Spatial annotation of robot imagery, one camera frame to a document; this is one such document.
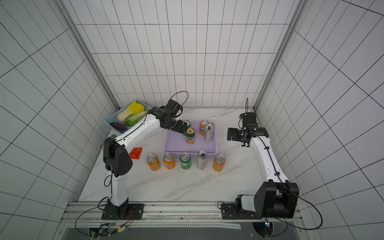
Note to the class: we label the green toy lettuce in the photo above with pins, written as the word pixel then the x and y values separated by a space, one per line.
pixel 132 119

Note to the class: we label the red snack packet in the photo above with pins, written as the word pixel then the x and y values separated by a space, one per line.
pixel 135 153

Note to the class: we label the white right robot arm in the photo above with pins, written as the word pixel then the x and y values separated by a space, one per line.
pixel 276 197

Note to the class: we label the purple toy eggplant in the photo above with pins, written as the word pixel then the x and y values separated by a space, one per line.
pixel 119 126

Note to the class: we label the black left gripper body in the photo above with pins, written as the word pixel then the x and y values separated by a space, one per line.
pixel 175 125

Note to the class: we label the white Monster can front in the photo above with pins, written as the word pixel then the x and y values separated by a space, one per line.
pixel 201 160

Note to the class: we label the orange fanta can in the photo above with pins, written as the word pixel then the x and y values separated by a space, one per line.
pixel 203 125
pixel 169 161

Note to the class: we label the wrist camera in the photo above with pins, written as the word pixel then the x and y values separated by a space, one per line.
pixel 174 108
pixel 248 120

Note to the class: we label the green Sprite can small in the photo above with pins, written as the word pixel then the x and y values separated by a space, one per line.
pixel 186 161

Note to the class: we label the gold top green can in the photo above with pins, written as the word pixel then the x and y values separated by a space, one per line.
pixel 190 136

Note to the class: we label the purple perforated plastic basket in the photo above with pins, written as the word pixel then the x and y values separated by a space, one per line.
pixel 176 143

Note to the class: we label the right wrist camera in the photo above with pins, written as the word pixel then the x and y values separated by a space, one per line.
pixel 248 120

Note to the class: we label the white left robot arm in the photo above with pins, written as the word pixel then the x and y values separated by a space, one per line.
pixel 116 151

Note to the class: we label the white monster can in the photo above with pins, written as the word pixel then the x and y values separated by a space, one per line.
pixel 201 160
pixel 209 133

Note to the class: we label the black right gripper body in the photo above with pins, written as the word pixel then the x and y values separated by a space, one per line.
pixel 233 134

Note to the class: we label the orange Schweppes can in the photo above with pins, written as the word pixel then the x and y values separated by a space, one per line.
pixel 219 162

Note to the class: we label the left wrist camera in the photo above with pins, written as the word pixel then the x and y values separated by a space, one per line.
pixel 174 108

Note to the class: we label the aluminium rail frame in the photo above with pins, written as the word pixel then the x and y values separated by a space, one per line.
pixel 88 215

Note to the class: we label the yellow toy cabbage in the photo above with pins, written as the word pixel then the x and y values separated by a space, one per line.
pixel 132 109

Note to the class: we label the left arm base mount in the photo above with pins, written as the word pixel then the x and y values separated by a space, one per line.
pixel 126 211

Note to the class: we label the orange Fanta can front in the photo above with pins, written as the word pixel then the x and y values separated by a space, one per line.
pixel 169 161

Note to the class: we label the blue perforated plastic basket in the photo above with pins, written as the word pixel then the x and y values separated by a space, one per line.
pixel 138 131

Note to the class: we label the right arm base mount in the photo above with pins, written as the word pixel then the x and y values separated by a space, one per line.
pixel 235 211

